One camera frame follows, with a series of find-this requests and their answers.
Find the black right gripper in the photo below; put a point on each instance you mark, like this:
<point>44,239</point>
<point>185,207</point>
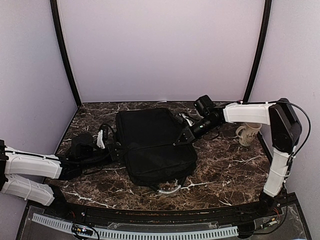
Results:
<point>190,134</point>

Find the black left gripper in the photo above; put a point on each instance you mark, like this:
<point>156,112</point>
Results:
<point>112,155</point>

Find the black student bag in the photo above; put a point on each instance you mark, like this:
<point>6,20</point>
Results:
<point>151,155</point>

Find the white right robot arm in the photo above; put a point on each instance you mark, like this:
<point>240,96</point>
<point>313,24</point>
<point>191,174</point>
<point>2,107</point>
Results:
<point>284,124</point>

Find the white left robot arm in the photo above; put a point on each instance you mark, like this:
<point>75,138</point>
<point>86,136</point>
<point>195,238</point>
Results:
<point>16,164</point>

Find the beige ceramic mug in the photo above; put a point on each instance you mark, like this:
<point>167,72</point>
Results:
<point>247,133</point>

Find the small circuit board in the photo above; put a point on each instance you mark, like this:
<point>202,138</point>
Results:
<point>81,230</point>

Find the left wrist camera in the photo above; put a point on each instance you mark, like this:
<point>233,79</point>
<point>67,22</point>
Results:
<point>102,136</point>

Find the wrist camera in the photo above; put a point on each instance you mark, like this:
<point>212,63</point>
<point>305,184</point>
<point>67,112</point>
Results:
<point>102,136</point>
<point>204,105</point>

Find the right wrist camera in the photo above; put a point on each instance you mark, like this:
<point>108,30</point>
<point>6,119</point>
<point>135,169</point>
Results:
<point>204,105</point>

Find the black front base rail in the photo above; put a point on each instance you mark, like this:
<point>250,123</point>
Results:
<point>242,215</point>

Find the white slotted cable duct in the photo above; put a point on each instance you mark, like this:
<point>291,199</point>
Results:
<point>119,231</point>

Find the right black corner post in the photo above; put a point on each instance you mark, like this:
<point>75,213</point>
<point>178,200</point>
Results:
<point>259,50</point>

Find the black corner post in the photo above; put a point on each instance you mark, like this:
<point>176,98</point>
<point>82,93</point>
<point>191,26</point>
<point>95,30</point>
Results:
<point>259,50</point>
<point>63,51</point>

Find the left black corner post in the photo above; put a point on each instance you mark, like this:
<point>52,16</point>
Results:
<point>63,51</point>

